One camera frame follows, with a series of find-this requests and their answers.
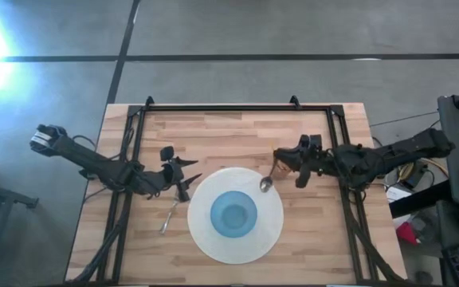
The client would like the red object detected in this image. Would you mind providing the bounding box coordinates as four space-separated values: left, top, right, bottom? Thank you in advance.
395 221 418 245

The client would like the silver metal fork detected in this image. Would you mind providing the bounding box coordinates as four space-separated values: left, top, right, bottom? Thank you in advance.
159 190 181 235

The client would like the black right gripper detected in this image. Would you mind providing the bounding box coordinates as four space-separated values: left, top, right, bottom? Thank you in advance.
273 134 330 189

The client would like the white round plate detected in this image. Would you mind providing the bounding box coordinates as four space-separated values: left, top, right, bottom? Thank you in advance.
186 166 285 265

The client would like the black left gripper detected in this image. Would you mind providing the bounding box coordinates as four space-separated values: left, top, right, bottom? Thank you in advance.
160 145 203 202

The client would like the light blue plastic bowl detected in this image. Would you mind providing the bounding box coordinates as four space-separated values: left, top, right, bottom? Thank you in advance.
210 190 259 239

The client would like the white box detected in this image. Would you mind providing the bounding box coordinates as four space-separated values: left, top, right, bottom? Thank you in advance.
386 184 414 204

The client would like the black aluminium table frame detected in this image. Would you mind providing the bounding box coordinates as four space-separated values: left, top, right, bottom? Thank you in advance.
69 104 404 285

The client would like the silver metal spoon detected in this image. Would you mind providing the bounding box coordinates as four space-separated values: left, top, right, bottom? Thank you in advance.
259 159 278 194

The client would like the yellow coiled cable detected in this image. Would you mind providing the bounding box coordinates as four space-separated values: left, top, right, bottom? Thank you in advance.
397 158 449 181

